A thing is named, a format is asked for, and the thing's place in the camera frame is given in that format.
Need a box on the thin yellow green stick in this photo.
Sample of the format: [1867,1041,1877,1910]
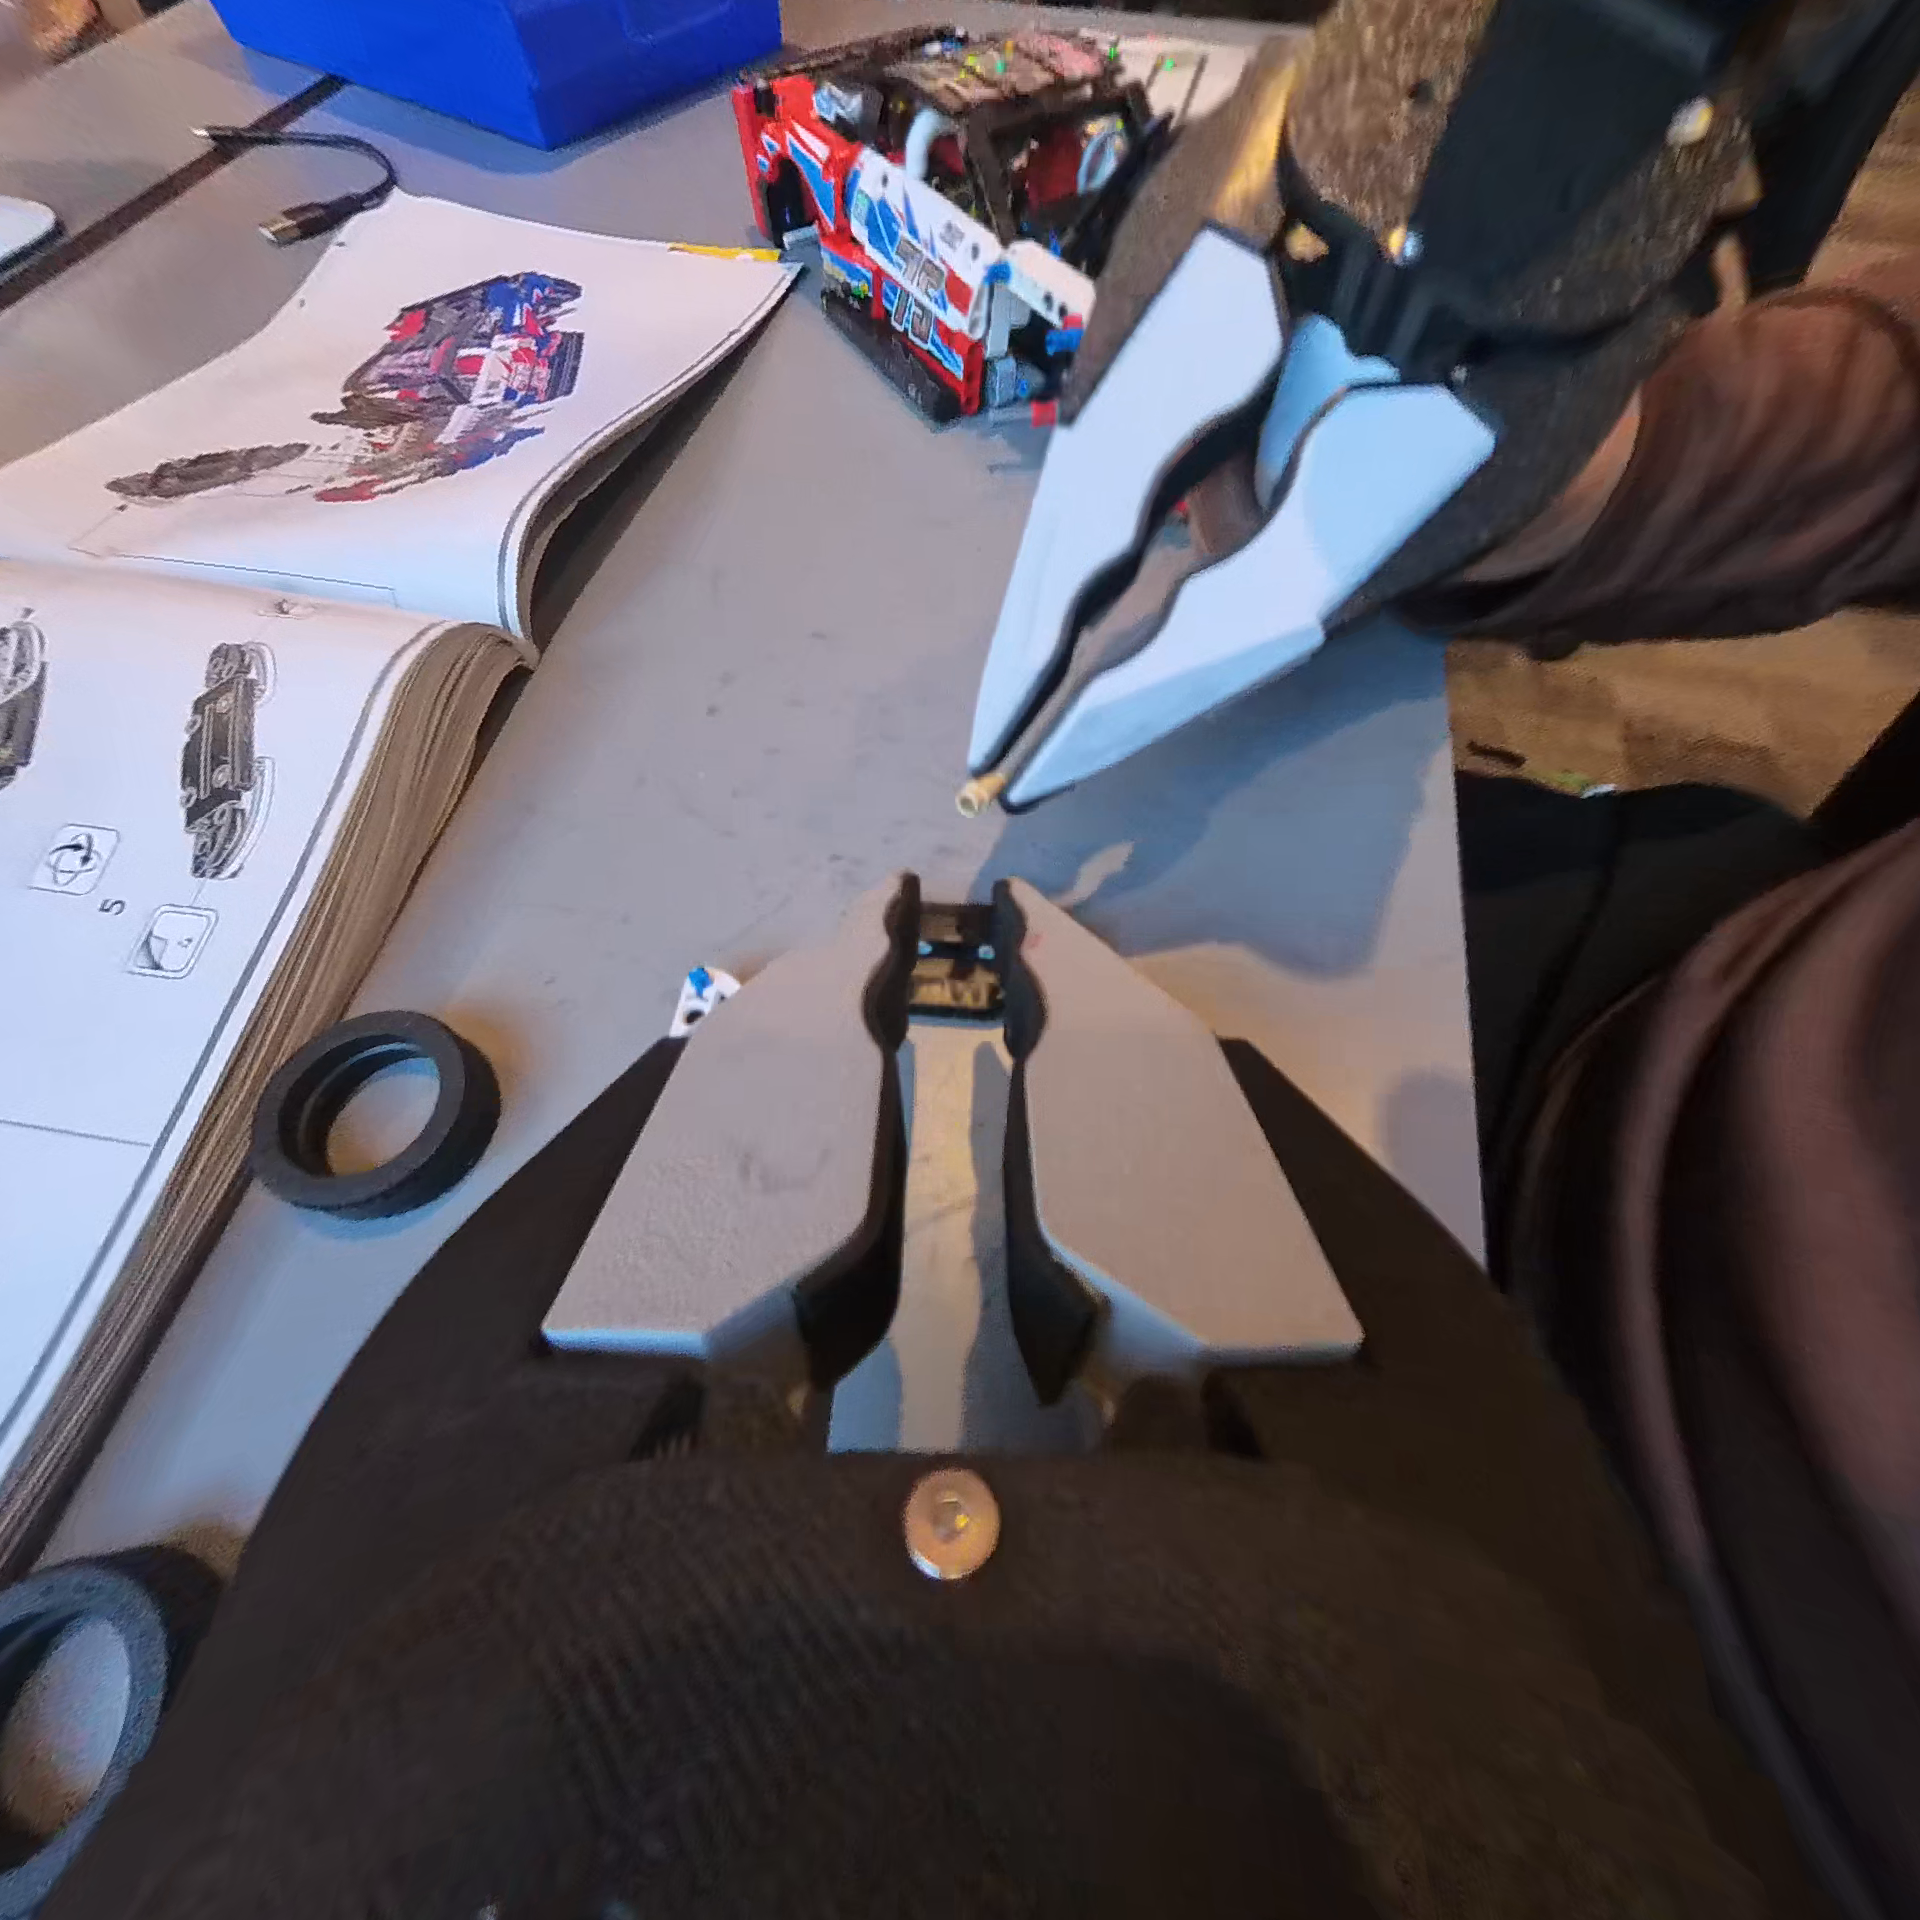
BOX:
[1464,743,1626,800]

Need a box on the black toy tire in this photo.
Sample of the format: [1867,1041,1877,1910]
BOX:
[0,1558,176,1883]
[247,1013,505,1221]

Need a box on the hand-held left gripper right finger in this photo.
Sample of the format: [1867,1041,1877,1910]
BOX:
[997,877,1368,1405]

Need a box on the black usb cable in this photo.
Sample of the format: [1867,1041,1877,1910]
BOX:
[192,127,401,251]

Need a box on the person's brown shirt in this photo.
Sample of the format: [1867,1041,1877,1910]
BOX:
[1517,838,1920,1920]

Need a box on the grey desk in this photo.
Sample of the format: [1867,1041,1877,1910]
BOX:
[0,0,1489,1576]

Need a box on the blue plastic bin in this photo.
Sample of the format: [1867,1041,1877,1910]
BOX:
[210,0,784,152]

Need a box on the person's right forearm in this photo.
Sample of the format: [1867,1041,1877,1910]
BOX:
[1411,277,1920,662]

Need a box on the red toy car model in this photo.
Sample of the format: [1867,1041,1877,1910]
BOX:
[729,26,1176,424]

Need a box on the black patterned toy beam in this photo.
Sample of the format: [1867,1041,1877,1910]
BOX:
[909,899,1011,1025]

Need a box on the black chair frame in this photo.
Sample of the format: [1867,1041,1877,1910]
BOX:
[1808,704,1920,858]

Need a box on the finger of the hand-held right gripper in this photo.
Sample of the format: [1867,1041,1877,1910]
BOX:
[968,224,1297,775]
[1002,375,1503,810]

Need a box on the open instruction booklet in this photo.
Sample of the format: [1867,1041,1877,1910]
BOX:
[0,192,801,1576]

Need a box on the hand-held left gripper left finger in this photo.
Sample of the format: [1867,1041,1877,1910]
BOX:
[539,873,921,1392]

